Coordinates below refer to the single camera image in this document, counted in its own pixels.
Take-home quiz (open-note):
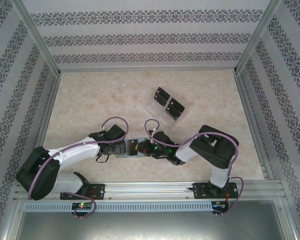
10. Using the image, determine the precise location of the aluminium frame post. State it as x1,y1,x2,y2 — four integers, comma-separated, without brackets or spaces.
232,0,283,75
13,0,63,77

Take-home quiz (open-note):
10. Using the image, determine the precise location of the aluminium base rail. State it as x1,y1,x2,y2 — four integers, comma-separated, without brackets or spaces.
13,180,285,201

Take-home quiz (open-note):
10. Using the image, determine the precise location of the small circuit board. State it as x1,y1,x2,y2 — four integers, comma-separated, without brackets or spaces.
71,202,94,211
212,200,229,209

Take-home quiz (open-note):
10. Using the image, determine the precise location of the grey metal sheet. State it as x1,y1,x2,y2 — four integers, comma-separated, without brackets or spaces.
13,198,300,240

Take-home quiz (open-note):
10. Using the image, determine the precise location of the green card holder wallet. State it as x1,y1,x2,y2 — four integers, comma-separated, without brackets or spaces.
115,136,151,159

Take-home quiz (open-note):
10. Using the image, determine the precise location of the grey slotted cable duct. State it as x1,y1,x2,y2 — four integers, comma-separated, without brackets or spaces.
23,200,214,211

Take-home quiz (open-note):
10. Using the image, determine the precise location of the black credit card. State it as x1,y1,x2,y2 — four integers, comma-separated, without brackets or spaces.
129,139,139,156
164,103,183,118
168,97,186,109
156,86,171,97
153,91,169,101

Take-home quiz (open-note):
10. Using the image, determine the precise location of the aluminium frame rail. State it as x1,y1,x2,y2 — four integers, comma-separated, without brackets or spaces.
32,73,63,153
234,71,276,181

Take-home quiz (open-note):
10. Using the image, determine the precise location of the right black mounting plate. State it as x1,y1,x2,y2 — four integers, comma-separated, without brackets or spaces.
192,181,239,200

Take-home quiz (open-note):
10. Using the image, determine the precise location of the black mounting plate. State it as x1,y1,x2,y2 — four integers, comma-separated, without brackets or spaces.
192,181,239,200
59,183,106,201

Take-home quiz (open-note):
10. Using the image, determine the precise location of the clear acrylic card stand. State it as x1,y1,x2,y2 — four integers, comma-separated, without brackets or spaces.
145,86,186,129

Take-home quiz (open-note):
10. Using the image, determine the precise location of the thin black cable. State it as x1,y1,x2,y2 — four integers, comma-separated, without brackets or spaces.
96,154,111,164

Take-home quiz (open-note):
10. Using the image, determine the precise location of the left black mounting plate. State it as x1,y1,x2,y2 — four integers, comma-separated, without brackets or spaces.
59,183,106,201

